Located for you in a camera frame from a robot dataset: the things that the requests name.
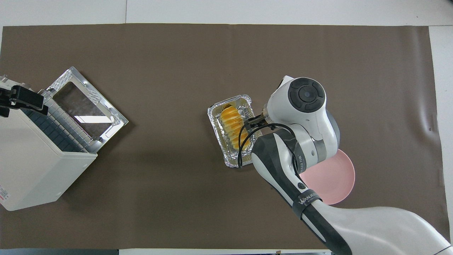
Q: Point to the pink round plate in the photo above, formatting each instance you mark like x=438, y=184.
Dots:
x=334, y=180

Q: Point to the glass oven door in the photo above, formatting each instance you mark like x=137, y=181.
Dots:
x=88, y=106

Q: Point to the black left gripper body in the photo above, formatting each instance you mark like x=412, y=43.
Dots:
x=5, y=101

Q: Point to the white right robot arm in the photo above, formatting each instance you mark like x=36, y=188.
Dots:
x=304, y=117

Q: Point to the aluminium foil tray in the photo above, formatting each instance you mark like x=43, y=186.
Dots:
x=221, y=141

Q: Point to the brown table mat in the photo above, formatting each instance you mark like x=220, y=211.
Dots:
x=177, y=63

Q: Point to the golden sliced bread loaf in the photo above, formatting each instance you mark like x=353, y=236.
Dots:
x=231, y=122

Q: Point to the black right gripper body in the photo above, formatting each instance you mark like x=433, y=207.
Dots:
x=264, y=115

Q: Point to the cream toaster oven body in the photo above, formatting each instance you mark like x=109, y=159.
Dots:
x=32, y=166

